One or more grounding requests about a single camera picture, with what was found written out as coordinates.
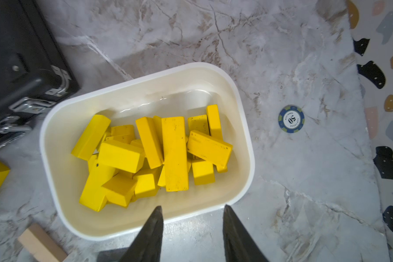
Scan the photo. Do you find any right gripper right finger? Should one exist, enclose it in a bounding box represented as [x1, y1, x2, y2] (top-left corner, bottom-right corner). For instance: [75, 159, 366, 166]
[223, 205, 269, 262]

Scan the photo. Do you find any white plastic bin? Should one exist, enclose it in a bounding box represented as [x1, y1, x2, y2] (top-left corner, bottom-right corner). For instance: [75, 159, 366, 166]
[39, 62, 255, 241]

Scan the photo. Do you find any long yellow block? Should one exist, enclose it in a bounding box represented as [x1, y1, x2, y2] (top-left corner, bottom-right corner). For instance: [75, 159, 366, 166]
[162, 116, 189, 192]

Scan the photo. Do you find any blue poker chip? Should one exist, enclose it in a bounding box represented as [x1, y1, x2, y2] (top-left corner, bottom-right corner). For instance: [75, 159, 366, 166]
[278, 105, 305, 133]

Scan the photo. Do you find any natural wood block slanted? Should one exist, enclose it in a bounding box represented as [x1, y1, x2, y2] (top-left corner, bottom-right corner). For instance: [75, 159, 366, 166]
[18, 223, 68, 262]

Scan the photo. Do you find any black briefcase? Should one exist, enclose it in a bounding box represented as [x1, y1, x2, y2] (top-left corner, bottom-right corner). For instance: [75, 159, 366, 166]
[0, 1, 79, 149]

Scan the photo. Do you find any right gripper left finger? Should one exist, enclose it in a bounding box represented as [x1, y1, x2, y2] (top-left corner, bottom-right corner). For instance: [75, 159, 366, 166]
[119, 206, 164, 262]

